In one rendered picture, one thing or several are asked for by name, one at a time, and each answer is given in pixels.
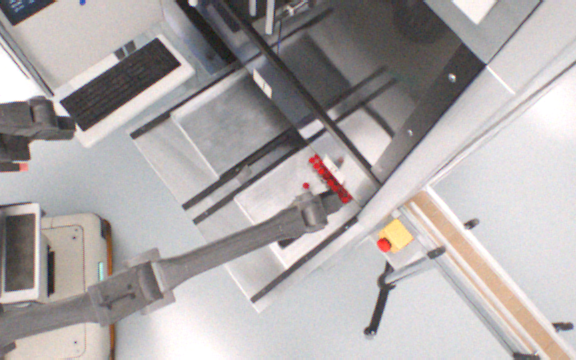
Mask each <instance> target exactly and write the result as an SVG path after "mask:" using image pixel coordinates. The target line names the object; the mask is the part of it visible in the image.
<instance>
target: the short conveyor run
mask: <svg viewBox="0 0 576 360"><path fill-rule="evenodd" d="M398 210H399V211H400V212H401V213H402V216H404V217H405V218H406V219H407V220H408V222H409V223H410V224H411V225H412V226H413V227H414V230H415V231H416V232H418V233H419V235H418V236H417V237H415V239H417V240H418V241H419V242H420V243H421V246H422V247H423V249H421V252H422V253H423V254H424V255H425V256H426V259H427V260H428V261H430V262H431V263H432V264H433V266H434V267H435V268H436V269H437V270H438V273H439V274H440V275H442V276H443V277H444V279H445V280H446V281H447V282H448V283H449V284H450V287H451V288H452V289H453V290H455V291H456V293H457V294H458V295H459V296H460V297H461V300H462V301H463V302H464V303H466V304H467V305H468V307H469V308H470V309H471V310H472V312H473V314H474V315H475V316H476V317H478V318H479V320H480V321H481V322H482V323H483V325H484V326H485V328H486V329H487V330H489V331H490V332H491V334H492V335H493V337H494V338H495V339H496V341H497V342H498V343H499V344H501V345H502V346H503V349H504V350H505V351H506V352H507V353H508V355H509V356H510V357H512V358H513V359H514V360H576V351H575V350H574V349H573V347H572V346H570V345H569V344H568V342H567V341H566V340H565V338H564V337H563V336H562V335H561V334H559V332H564V331H571V330H574V324H572V323H571V322H566V323H564V322H556V323H550V321H548V320H547V319H546V317H545V316H544V315H543V314H542V312H541V311H540V310H538V309H537V308H536V307H535V305H534V304H533V302H532V301H531V300H530V299H529V298H527V297H526V296H525V294H524V292H523V291H522V290H521V289H520V288H519V287H518V285H516V284H515V283H514V282H513V280H512V279H511V278H510V276H509V275H508V274H507V273H506V272H504V271H503V270H502V267H501V266H500V265H499V264H498V263H497V262H496V261H495V259H493V258H492V257H491V256H490V255H489V253H488V252H487V251H486V249H485V248H484V247H483V246H481V245H480V244H479V243H478V240H477V239H476V238H475V237H474V236H473V235H472V234H471V232H469V230H472V229H473V228H475V227H476V225H478V224H479V222H480V221H479V219H478V218H474V219H473V220H472V219H470V220H468V221H466V222H465V223H462V222H461V221H460V220H459V219H457V218H456V217H455V215H454V214H453V212H452V211H451V210H450V209H449V208H448V207H447V205H446V204H444V203H443V202H442V201H441V200H440V199H439V196H438V195H437V194H436V193H435V192H434V191H433V190H431V188H430V187H429V186H426V187H425V188H424V189H422V190H421V191H420V192H419V193H416V194H415V195H414V196H412V197H411V198H410V200H409V201H407V202H406V203H405V204H403V205H401V206H400V207H399V208H398ZM433 215H434V216H433ZM517 311H518V312H517Z"/></svg>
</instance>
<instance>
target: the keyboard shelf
mask: <svg viewBox="0 0 576 360"><path fill-rule="evenodd" d="M156 37H158V38H159V39H160V40H161V41H162V42H163V44H164V45H165V46H166V47H167V49H168V50H169V51H170V52H172V53H173V54H174V55H175V56H176V58H177V60H178V61H179V62H180V63H181V66H180V67H178V68H177V69H175V70H174V71H172V73H171V74H168V75H167V76H166V77H164V78H163V79H161V80H160V81H158V82H157V83H154V84H153V85H152V86H150V87H149V88H147V90H146V91H144V92H143V93H141V94H139V95H138V96H136V97H135V98H133V99H132V100H130V101H129V102H127V103H125V104H124V106H122V107H121V108H119V109H118V110H116V111H115V112H113V113H112V114H109V115H108V116H107V117H105V118H104V119H102V120H101V122H99V123H98V124H95V125H94V126H93V127H91V128H90V129H88V130H87V131H85V132H82V131H81V129H80V128H79V127H78V126H77V124H76V128H77V132H75V135H76V136H77V138H78V140H79V141H80V142H81V143H82V145H84V146H85V147H86V148H90V147H92V146H93V145H94V144H96V143H98V142H100V141H101V140H103V139H104V138H105V137H107V135H108V134H110V133H112V132H114V131H115V130H116V129H118V128H119V127H121V126H122V125H123V124H126V123H127V122H129V121H130V119H132V118H133V117H134V116H136V115H137V114H139V113H141V112H143V111H144V110H145V109H147V108H148V107H150V106H151V105H153V103H154V102H156V101H158V100H159V99H161V98H162V97H163V96H165V95H166V94H168V93H169V92H172V91H173V90H174V89H176V87H177V86H179V85H180V84H182V83H183V82H184V81H187V80H188V79H190V78H191V77H192V76H194V75H195V70H194V69H193V67H192V66H191V65H190V64H189V63H188V62H187V61H185V60H184V59H183V56H182V55H181V54H180V53H179V52H178V51H177V50H176V49H175V48H174V47H173V45H171V44H170V43H169V41H168V40H167V39H166V38H165V37H164V36H163V35H161V34H160V35H158V36H156ZM119 62H120V61H118V58H117V57H116V56H115V55H113V54H112V53H111V54H109V55H108V56H106V57H105V58H103V59H102V60H99V62H98V63H96V64H95V65H93V66H92V67H90V68H89V69H87V70H85V71H83V72H81V73H80V74H78V75H77V76H75V78H74V79H71V80H70V81H68V82H67V83H68V84H69V85H70V86H71V87H73V89H74V92H75V90H76V89H78V88H79V87H81V86H82V85H84V84H86V83H88V82H89V81H91V80H92V79H94V78H95V77H97V75H98V74H101V73H102V72H104V71H105V70H107V69H109V68H110V67H112V66H114V65H116V64H117V63H119ZM59 101H60V100H59ZM59 101H57V102H55V103H54V109H55V111H56V113H57V114H59V115H60V116H69V115H68V114H67V112H66V111H65V110H64V109H63V106H62V105H61V104H60V103H59Z"/></svg>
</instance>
